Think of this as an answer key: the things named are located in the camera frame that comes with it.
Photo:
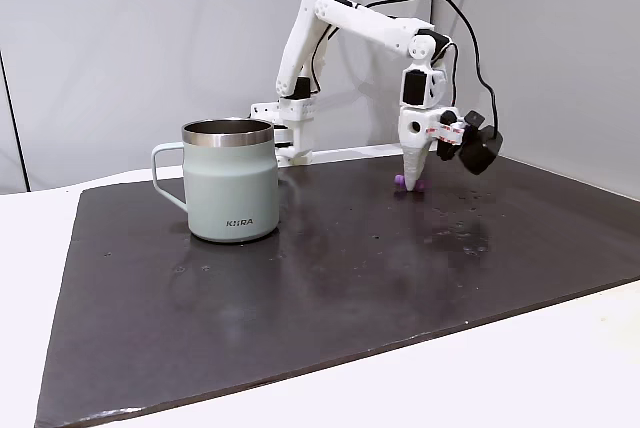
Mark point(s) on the black table mat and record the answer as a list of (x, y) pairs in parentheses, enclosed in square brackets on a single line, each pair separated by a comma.
[(300, 298)]

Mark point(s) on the pale green steel mug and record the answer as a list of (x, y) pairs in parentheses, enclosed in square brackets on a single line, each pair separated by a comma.
[(230, 188)]

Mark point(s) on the purple pen grip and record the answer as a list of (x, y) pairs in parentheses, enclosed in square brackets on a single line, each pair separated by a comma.
[(398, 180)]

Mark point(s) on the black camera box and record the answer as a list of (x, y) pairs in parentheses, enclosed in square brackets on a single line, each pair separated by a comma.
[(480, 153)]

